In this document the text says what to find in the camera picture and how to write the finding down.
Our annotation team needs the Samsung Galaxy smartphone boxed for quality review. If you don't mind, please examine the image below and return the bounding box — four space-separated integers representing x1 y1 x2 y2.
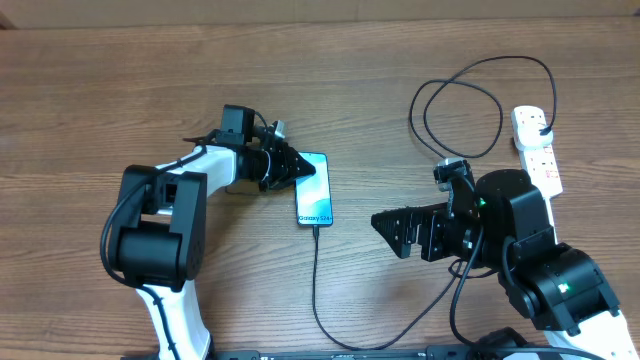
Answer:
295 152 334 227

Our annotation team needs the black USB charging cable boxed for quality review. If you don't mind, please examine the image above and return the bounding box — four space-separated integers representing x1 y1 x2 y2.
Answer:
311 55 559 352

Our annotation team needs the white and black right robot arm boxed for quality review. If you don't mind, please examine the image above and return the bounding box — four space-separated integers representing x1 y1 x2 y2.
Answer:
371 161 638 359

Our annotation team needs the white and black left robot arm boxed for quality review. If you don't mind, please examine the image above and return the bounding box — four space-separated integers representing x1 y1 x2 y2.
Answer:
99 105 316 359

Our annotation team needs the white charger plug adapter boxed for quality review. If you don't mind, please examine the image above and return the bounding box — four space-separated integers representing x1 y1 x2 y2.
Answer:
512 112 554 151

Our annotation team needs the white power strip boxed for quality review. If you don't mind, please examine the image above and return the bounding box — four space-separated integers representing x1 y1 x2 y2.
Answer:
510 105 563 199

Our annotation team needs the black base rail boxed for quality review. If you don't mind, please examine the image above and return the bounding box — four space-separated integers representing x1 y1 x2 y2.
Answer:
119 343 526 360

